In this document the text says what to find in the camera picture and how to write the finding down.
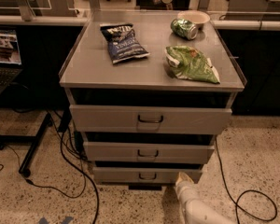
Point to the padded gripper body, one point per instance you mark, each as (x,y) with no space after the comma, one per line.
(184,190)

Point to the grey drawer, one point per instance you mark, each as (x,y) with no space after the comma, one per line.
(149,119)
(105,175)
(141,152)

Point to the grey metal drawer cabinet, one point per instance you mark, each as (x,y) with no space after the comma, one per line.
(90,78)

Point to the open laptop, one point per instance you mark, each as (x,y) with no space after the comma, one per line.
(10,58)

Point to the green chip bag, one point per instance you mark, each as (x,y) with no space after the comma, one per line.
(190,63)

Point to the blue chip bag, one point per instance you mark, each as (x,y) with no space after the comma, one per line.
(121,41)

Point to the green soda can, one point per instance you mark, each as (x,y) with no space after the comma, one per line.
(184,28)

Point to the white bowl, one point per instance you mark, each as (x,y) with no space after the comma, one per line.
(199,18)

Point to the black laptop stand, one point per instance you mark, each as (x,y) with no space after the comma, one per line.
(33,141)

